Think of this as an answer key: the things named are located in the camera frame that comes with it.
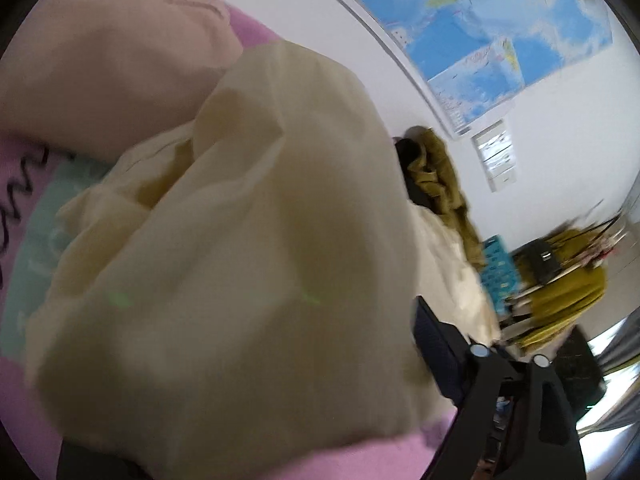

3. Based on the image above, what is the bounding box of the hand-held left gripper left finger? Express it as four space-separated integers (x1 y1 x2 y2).
56 439 167 480

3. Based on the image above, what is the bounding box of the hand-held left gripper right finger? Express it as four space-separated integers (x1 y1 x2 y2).
414 295 587 480

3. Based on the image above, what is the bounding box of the cream yellow jacket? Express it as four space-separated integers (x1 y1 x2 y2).
22 40 503 480

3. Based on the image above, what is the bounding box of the blue plastic crate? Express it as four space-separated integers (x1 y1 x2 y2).
480 235 524 317

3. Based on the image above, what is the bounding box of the small black bag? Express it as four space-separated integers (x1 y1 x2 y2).
522 240 564 282

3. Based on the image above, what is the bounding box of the mustard yellow hanging garment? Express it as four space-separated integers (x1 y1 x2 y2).
509 229 609 352

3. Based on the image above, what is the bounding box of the large black bag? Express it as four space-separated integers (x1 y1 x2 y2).
551 326 607 412

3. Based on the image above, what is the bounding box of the olive green garment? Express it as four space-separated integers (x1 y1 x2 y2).
394 127 489 269

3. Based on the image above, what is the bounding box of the peach beige garment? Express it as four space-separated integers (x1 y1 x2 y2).
0 0 246 162

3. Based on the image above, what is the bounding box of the white wall paper sheet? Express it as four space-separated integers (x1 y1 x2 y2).
471 120 517 193

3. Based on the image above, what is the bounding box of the wall map poster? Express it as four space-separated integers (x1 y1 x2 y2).
305 0 615 137

